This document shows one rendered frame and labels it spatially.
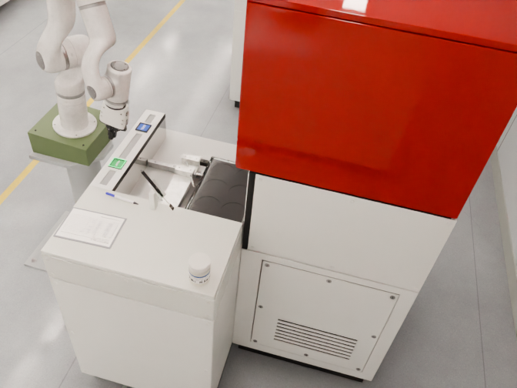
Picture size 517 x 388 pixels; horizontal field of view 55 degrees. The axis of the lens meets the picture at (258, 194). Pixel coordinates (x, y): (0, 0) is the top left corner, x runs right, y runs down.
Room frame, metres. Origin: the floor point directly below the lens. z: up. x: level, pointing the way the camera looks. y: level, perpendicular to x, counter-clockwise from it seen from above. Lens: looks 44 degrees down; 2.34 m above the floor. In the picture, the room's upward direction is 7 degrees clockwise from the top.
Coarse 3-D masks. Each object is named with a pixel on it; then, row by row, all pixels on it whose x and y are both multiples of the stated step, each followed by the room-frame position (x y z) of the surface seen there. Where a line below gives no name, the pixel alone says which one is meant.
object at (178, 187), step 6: (198, 168) 1.64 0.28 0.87; (174, 180) 1.53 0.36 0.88; (180, 180) 1.54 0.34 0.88; (186, 180) 1.54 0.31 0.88; (168, 186) 1.49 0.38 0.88; (174, 186) 1.49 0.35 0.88; (180, 186) 1.50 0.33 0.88; (186, 186) 1.50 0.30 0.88; (168, 192) 1.45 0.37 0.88; (174, 192) 1.46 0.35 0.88; (180, 192) 1.46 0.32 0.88; (186, 192) 1.49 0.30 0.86; (168, 198) 1.42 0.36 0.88; (174, 198) 1.43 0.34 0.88; (180, 198) 1.43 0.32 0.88; (168, 204) 1.39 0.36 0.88; (174, 204) 1.39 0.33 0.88; (180, 204) 1.41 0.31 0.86
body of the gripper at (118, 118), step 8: (104, 104) 1.49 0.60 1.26; (104, 112) 1.48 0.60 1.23; (112, 112) 1.48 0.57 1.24; (120, 112) 1.47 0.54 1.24; (128, 112) 1.51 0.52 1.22; (104, 120) 1.49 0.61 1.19; (112, 120) 1.48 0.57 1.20; (120, 120) 1.47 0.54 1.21; (128, 120) 1.52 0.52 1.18; (120, 128) 1.48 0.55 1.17
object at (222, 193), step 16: (208, 176) 1.56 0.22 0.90; (224, 176) 1.57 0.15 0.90; (240, 176) 1.59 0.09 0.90; (208, 192) 1.46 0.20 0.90; (224, 192) 1.47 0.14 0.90; (240, 192) 1.49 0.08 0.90; (192, 208) 1.37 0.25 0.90; (208, 208) 1.38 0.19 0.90; (224, 208) 1.39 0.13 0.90; (240, 208) 1.40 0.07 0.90
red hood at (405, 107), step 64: (256, 0) 1.27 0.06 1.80; (320, 0) 1.28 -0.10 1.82; (384, 0) 1.33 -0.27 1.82; (448, 0) 1.39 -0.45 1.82; (512, 0) 1.44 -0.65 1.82; (256, 64) 1.26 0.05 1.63; (320, 64) 1.23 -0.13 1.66; (384, 64) 1.21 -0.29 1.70; (448, 64) 1.18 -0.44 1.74; (512, 64) 1.16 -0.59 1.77; (256, 128) 1.26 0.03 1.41; (320, 128) 1.23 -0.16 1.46; (384, 128) 1.20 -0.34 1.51; (448, 128) 1.17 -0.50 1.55; (384, 192) 1.19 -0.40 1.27; (448, 192) 1.16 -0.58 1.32
